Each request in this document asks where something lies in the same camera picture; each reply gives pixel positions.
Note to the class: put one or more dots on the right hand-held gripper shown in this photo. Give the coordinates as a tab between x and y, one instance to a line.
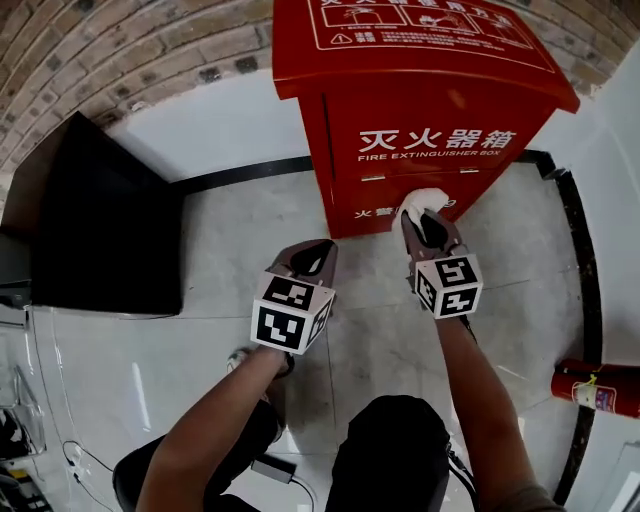
450	287

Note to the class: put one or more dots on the person's left leg black trousers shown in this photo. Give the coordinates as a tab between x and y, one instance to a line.
250	465

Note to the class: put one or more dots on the person's left shoe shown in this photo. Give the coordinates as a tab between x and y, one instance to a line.
237	357

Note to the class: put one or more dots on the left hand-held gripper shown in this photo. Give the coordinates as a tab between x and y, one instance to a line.
280	325

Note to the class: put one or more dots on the white cloth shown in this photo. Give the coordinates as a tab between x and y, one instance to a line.
422	200

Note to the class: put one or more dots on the grey power adapter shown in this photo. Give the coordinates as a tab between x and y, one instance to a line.
272	468

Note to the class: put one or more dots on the red fire extinguisher box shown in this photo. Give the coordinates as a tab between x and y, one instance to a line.
420	105

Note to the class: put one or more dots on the red fire extinguisher cylinder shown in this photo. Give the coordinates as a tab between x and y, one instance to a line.
600	390

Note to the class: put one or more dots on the clear acrylic stand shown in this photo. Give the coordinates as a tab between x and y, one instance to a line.
22	415

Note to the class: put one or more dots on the person's left forearm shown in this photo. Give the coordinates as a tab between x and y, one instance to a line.
215	430

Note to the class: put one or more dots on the person's right leg black trousers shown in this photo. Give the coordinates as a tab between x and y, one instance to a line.
390	450

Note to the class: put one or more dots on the person's leg black trousers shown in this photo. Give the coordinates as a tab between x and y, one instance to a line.
250	465
390	450

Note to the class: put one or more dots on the person's right forearm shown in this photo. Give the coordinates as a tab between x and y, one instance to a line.
480	400

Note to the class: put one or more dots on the black cabinet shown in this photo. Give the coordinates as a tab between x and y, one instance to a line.
110	235

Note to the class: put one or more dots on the person's grey shirt sleeve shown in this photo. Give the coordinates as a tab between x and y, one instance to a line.
520	500

